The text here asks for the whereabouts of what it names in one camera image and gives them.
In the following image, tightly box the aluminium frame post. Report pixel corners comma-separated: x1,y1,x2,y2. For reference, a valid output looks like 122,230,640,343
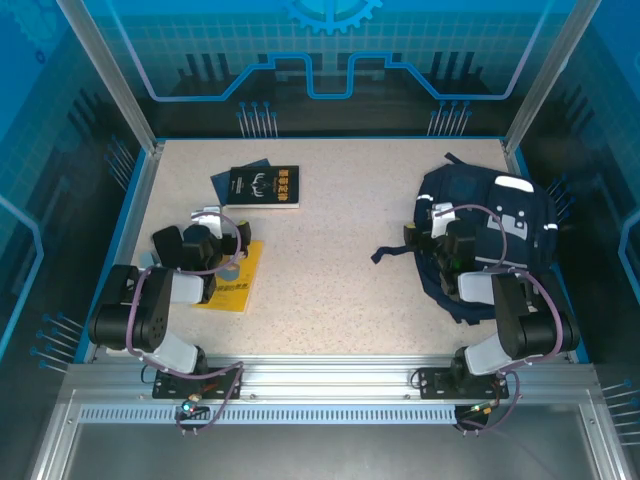
55,0,166,155
501,0,607,156

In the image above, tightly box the dark blue notebook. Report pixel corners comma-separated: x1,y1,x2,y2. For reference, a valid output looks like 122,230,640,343
209,157,271,201

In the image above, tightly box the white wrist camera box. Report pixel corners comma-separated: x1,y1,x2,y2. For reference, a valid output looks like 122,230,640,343
189,204,225,237
429,202,459,240

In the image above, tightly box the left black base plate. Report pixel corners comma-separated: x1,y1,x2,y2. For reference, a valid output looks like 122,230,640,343
151,366,245,400

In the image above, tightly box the green-lit adapter board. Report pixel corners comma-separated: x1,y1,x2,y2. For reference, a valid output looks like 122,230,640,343
174,393,211,420
457,399,501,419

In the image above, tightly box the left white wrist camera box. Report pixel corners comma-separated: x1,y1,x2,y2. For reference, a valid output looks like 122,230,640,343
189,204,225,237

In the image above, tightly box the aluminium mounting rail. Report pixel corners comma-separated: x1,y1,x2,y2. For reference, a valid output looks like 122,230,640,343
64,353,599,401

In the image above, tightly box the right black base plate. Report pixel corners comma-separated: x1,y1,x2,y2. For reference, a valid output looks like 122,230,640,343
416,367,511,400

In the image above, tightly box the yellow cartoon cover book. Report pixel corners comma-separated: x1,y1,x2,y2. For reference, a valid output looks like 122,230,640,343
191,238,265,315

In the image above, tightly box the grey metal front shelf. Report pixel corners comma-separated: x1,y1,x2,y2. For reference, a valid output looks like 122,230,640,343
29,388,626,480

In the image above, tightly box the navy blue backpack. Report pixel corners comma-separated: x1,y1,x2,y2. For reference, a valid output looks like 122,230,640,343
370,152,560,326

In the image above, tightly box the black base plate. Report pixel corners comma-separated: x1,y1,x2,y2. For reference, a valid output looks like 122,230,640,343
416,367,511,400
151,366,245,400

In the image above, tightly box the slotted grey cable duct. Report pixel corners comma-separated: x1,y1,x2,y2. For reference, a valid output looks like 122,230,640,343
78,405,459,426

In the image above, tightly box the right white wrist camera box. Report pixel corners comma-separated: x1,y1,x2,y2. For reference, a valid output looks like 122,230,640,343
429,202,459,240

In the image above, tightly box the black book gold emblem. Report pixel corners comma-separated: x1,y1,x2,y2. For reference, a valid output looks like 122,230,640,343
225,165,301,210

